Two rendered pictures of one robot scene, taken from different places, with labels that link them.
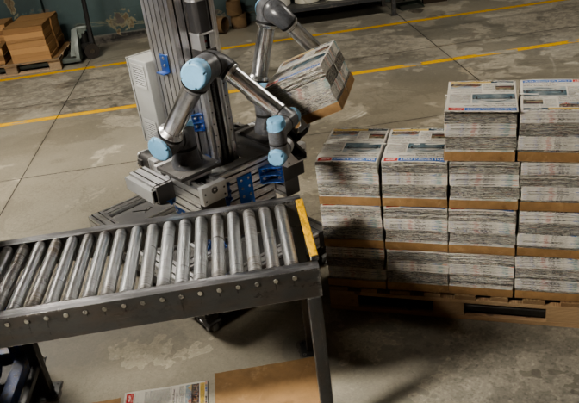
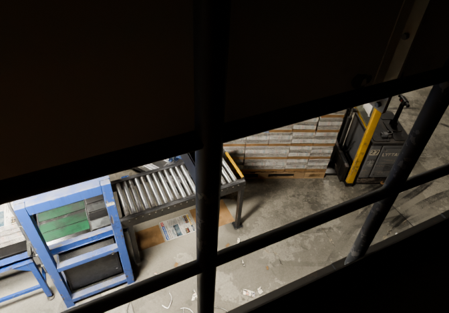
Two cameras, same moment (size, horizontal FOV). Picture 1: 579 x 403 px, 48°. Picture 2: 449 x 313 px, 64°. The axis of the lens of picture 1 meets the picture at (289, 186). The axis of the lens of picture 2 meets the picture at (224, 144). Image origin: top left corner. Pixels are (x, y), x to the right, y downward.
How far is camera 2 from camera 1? 2.04 m
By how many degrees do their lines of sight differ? 25
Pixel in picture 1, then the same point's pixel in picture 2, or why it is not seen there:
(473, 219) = (275, 149)
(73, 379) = not seen: hidden behind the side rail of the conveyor
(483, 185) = (280, 139)
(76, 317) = (171, 208)
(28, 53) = not seen: outside the picture
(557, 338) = (297, 182)
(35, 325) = (158, 213)
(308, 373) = (222, 205)
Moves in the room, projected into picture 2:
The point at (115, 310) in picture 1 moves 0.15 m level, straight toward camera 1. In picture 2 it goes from (184, 203) to (193, 213)
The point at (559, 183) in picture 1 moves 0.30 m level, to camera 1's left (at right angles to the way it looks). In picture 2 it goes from (304, 138) to (283, 143)
